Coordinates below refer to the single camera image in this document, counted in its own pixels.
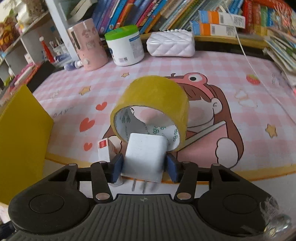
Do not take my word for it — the pink checkered desk mat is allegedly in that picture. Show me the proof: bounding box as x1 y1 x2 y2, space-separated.
34 51 295 180

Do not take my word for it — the white side shelf unit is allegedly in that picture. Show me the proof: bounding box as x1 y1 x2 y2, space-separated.
1 11 69 81

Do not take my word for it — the lower orange blue box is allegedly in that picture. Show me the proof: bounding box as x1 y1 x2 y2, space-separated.
190 21 236 37

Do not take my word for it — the white power adapter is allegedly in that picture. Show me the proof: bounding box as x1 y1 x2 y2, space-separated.
121 133 168 183

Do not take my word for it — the white quilted purse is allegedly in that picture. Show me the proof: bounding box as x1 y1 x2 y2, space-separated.
147 29 195 57

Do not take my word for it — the small white red box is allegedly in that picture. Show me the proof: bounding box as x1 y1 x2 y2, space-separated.
97 138 125 187

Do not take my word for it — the upper orange blue box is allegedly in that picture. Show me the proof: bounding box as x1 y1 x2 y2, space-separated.
199 11 246 29

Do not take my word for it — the orange blue box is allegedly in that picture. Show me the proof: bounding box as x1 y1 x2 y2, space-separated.
190 21 236 37
199 11 246 29

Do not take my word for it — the white tub green lid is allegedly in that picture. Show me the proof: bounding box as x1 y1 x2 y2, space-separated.
104 25 144 66

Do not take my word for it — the row of books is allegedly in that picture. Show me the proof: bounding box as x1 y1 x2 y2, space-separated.
92 1 244 35

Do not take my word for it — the small purple bottle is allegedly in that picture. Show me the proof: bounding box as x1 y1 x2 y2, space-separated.
64 60 83 71

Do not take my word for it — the red santa pen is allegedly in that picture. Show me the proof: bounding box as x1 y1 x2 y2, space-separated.
39 36 55 63

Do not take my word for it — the white charging cable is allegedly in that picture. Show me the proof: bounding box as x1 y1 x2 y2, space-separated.
225 5 296 121

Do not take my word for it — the pink cylindrical container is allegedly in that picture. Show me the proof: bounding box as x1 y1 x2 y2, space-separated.
68 18 108 71

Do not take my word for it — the stack of papers and books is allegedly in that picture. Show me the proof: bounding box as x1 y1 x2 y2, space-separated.
264 27 295 88

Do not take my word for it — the wooden bookshelf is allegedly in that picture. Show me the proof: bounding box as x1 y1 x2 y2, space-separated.
45 0 296 50

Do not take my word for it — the yellow tape roll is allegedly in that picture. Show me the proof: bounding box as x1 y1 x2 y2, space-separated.
110 76 189 152

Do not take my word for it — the red boxed book set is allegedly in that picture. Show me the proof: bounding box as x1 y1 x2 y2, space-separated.
240 1 295 36

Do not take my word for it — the yellow cardboard box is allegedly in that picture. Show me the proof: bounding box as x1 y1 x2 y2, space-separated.
1 85 54 204

